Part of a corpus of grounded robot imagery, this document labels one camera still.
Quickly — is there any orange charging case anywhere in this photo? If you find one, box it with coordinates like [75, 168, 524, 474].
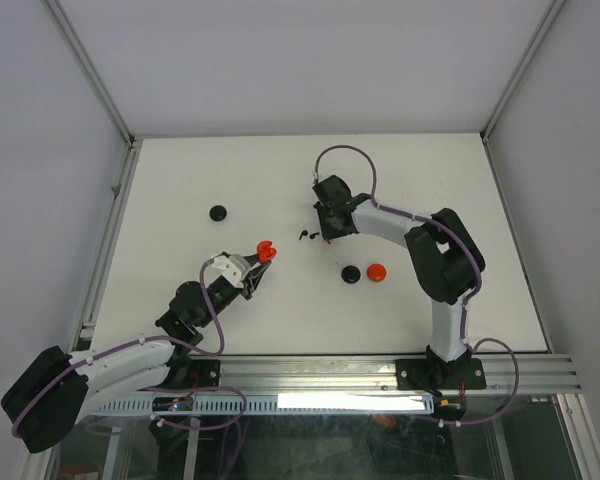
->
[366, 263, 387, 283]
[256, 240, 277, 264]

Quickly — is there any black earbud charging case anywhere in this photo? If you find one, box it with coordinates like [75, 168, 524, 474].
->
[341, 265, 361, 284]

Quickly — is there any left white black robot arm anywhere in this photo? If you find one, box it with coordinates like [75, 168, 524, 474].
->
[0, 249, 276, 453]

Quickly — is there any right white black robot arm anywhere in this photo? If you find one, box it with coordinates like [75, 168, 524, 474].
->
[313, 175, 486, 396]

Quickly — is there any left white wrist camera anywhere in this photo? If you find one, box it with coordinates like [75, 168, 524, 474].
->
[205, 252, 251, 289]

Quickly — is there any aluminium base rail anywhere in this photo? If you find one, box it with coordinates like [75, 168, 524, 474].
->
[179, 353, 581, 396]

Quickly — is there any white slotted cable duct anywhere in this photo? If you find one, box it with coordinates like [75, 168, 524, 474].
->
[94, 393, 434, 417]

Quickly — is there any left aluminium frame post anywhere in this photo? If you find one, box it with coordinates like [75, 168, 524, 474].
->
[42, 0, 135, 148]

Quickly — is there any aluminium frame post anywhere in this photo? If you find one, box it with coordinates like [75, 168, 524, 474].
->
[42, 0, 135, 148]
[480, 0, 568, 144]

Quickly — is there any right aluminium frame post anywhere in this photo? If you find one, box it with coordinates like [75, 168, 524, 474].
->
[480, 0, 568, 144]

